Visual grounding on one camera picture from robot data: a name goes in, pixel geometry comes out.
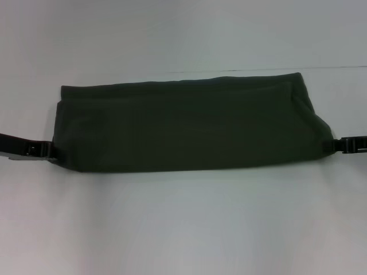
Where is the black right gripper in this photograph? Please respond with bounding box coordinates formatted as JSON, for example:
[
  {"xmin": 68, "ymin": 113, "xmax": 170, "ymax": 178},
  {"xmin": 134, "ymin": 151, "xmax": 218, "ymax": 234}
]
[{"xmin": 323, "ymin": 137, "xmax": 367, "ymax": 156}]

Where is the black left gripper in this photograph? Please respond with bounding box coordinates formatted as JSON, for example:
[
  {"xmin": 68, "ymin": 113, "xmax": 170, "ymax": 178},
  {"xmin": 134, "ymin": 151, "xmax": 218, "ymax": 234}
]
[{"xmin": 0, "ymin": 132, "xmax": 58, "ymax": 162}]

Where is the dark green shirt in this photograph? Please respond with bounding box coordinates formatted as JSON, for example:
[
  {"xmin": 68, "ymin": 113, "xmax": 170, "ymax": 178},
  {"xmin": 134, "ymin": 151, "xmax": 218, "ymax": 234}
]
[{"xmin": 49, "ymin": 72, "xmax": 335, "ymax": 174}]

